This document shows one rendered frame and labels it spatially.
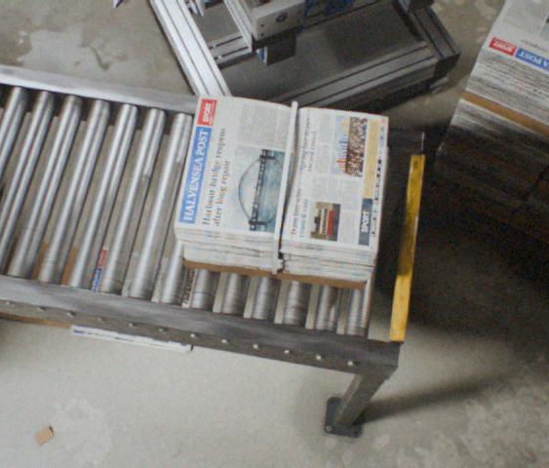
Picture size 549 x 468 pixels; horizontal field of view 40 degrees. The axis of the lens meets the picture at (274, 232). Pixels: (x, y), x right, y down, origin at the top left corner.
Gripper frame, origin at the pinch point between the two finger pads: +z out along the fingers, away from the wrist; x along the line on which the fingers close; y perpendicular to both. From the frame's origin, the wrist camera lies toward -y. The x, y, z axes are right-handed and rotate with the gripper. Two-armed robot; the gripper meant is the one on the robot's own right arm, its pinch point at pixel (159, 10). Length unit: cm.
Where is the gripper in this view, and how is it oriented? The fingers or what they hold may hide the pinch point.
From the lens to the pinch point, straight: 136.7
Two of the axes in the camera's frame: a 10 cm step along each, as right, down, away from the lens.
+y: -1.5, 3.8, 9.1
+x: -9.9, -0.8, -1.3
